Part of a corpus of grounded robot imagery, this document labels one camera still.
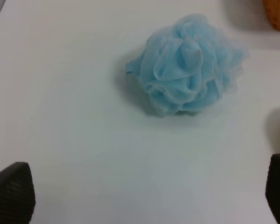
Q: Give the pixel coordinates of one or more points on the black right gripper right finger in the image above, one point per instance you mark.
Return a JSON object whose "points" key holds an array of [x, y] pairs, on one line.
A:
{"points": [[273, 186]]}

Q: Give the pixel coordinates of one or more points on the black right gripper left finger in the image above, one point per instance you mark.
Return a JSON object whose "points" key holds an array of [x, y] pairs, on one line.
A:
{"points": [[17, 194]]}

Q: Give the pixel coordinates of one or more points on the blue mesh bath sponge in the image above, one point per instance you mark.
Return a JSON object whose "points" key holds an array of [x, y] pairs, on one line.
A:
{"points": [[188, 66]]}

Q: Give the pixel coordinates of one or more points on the orange wicker basket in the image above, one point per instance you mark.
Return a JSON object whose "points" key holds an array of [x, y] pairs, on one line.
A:
{"points": [[272, 9]]}

